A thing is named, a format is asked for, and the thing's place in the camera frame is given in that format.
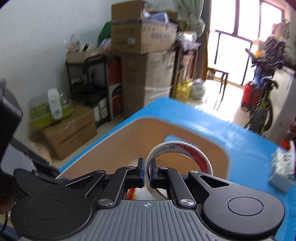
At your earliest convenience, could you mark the white tissue box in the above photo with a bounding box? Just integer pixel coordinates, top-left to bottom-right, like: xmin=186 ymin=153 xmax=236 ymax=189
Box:
xmin=268 ymin=140 xmax=295 ymax=193

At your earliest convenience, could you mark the yellow oil jug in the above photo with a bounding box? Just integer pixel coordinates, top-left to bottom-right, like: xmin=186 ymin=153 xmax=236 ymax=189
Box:
xmin=175 ymin=78 xmax=193 ymax=103

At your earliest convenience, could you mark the large stacked cardboard box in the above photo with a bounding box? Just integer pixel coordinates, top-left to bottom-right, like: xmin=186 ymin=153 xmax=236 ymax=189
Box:
xmin=121 ymin=51 xmax=176 ymax=117

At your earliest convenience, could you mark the white red tape roll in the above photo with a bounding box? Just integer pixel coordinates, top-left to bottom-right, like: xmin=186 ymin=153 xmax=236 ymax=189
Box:
xmin=144 ymin=141 xmax=213 ymax=200

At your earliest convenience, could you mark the beige plastic storage bin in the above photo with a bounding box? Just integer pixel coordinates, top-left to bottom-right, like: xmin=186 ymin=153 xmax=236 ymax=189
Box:
xmin=59 ymin=118 xmax=230 ymax=179

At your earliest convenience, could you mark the open top cardboard box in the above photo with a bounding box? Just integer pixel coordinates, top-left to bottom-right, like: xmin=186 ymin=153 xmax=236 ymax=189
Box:
xmin=111 ymin=1 xmax=178 ymax=54

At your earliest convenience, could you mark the green lidded plastic container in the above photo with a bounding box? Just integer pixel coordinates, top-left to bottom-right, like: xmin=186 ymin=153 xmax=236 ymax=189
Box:
xmin=28 ymin=88 xmax=72 ymax=130

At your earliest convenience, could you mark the wooden chair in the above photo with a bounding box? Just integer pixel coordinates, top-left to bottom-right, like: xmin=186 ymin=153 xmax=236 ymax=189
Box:
xmin=205 ymin=31 xmax=229 ymax=101

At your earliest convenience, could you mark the green black bicycle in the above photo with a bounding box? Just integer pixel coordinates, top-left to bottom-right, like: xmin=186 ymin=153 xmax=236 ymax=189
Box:
xmin=244 ymin=36 xmax=285 ymax=135

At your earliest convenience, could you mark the blue silicone table mat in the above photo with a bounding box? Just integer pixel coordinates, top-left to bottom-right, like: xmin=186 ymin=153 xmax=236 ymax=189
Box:
xmin=60 ymin=98 xmax=295 ymax=240

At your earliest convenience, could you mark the black metal shelf rack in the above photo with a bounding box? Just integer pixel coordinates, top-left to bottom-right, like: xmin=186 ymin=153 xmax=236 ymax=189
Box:
xmin=65 ymin=53 xmax=123 ymax=127

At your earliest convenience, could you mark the white cabinet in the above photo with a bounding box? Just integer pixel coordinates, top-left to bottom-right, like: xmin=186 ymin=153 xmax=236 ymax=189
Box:
xmin=266 ymin=67 xmax=295 ymax=144

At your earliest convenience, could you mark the red bucket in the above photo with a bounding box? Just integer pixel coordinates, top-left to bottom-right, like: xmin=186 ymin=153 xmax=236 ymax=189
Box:
xmin=241 ymin=81 xmax=258 ymax=110

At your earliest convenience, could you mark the floor cardboard box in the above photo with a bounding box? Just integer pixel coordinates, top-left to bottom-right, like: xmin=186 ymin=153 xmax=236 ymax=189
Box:
xmin=42 ymin=104 xmax=97 ymax=160

